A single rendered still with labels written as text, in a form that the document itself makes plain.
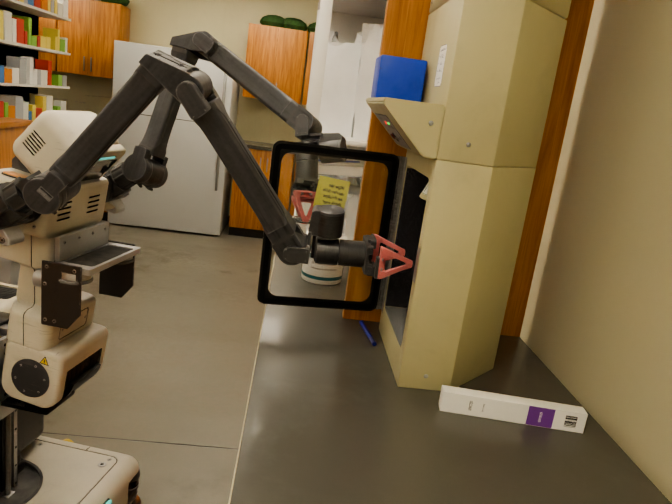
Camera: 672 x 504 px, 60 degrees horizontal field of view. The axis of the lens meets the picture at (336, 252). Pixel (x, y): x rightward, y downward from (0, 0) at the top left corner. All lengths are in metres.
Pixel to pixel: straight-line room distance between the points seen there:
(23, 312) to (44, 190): 0.41
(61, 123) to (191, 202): 4.72
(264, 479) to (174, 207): 5.39
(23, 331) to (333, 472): 0.95
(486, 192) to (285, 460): 0.61
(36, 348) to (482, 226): 1.11
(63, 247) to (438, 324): 0.89
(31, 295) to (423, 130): 1.05
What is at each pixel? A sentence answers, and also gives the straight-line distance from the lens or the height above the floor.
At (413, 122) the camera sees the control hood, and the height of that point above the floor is 1.47.
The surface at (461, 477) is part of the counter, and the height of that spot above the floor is 0.94.
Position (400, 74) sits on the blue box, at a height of 1.56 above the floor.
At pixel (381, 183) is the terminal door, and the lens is 1.43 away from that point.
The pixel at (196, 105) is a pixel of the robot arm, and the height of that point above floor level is 1.45.
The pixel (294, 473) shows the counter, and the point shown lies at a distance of 0.95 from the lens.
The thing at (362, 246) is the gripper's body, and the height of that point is 1.20.
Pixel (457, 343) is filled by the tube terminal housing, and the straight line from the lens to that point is 1.24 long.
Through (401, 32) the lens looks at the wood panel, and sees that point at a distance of 1.49.
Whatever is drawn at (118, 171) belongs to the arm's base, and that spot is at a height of 1.23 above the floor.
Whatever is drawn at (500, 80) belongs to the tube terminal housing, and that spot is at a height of 1.57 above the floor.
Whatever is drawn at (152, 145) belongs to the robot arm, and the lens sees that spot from 1.70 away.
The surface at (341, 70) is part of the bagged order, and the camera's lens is 2.50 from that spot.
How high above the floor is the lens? 1.49
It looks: 14 degrees down
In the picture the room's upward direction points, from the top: 8 degrees clockwise
